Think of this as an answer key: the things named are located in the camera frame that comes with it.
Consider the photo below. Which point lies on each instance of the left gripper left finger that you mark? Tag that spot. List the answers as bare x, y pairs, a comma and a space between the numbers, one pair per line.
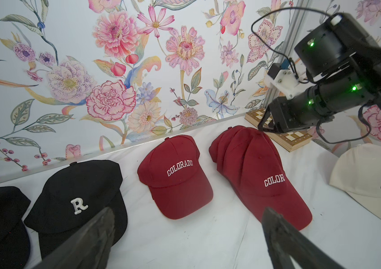
88, 248

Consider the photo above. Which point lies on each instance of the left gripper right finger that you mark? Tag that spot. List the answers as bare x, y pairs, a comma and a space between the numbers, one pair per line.
287, 245

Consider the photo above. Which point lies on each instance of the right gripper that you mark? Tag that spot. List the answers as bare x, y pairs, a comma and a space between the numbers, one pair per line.
317, 105

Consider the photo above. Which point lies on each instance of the red cap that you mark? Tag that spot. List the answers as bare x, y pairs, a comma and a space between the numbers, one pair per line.
253, 167
177, 183
219, 146

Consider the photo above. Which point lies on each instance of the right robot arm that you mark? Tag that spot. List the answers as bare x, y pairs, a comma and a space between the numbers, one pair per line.
347, 61

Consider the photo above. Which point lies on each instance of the wooden chess board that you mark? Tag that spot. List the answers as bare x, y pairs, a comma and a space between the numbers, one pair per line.
290, 141

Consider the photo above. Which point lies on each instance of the black cap back middle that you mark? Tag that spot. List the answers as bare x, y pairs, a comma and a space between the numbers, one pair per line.
72, 197

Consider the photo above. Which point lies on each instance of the black cap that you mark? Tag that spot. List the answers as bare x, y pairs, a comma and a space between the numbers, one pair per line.
15, 246
72, 197

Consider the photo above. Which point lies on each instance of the black cap back left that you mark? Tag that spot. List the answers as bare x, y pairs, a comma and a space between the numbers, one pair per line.
15, 246

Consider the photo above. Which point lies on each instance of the cream cap right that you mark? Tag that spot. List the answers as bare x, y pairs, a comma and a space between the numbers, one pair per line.
358, 173

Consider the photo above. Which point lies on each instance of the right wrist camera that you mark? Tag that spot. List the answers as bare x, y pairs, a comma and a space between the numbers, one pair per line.
283, 80

